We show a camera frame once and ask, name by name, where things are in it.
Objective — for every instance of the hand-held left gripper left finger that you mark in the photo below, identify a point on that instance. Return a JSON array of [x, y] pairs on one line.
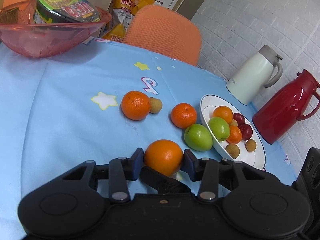
[[137, 163]]

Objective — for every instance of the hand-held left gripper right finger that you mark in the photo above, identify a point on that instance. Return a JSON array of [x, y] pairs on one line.
[[189, 165]]

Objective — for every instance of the smooth orange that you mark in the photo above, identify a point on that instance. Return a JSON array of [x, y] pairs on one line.
[[222, 113], [162, 155]]

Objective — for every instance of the brown longan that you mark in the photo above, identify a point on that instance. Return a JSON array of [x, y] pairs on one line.
[[250, 145], [232, 151], [156, 105], [234, 123]]

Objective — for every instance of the green apple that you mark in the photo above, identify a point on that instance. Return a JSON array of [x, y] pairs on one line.
[[218, 128], [198, 137]]

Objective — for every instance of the bumpy mandarin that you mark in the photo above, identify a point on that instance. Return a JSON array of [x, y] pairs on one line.
[[235, 135], [183, 115], [135, 105]]

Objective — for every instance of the white plate with blue rim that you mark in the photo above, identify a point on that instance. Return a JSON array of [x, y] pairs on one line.
[[208, 106]]

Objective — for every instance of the dark red plum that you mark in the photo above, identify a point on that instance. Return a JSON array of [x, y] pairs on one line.
[[247, 131], [239, 118]]

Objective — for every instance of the red thermos jug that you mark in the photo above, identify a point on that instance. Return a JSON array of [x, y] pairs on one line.
[[282, 112]]

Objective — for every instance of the blue printed tablecloth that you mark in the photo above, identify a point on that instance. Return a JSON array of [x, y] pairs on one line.
[[62, 92]]

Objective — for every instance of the white thermos jug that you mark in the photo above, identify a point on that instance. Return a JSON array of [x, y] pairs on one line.
[[250, 80]]

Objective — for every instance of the pink transparent bowl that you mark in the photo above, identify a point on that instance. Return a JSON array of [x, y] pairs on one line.
[[50, 42]]

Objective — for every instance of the yellow snack bag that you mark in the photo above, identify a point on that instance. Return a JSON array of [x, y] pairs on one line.
[[125, 0]]

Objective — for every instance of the instant noodle cup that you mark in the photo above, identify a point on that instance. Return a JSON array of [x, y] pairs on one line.
[[65, 5]]

